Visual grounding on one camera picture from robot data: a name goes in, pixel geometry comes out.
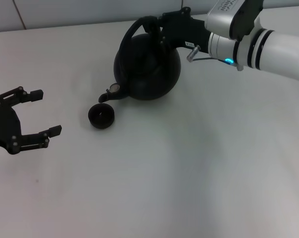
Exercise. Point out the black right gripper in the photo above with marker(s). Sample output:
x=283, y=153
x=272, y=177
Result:
x=186, y=29

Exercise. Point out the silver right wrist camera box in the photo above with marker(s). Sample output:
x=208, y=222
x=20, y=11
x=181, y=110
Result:
x=221, y=17

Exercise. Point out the small dark brown teacup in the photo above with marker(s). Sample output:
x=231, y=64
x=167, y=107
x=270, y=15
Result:
x=101, y=121

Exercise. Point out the black round teapot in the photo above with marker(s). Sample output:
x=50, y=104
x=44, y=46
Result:
x=149, y=79

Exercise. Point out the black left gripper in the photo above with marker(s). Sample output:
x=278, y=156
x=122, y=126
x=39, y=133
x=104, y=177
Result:
x=6, y=126

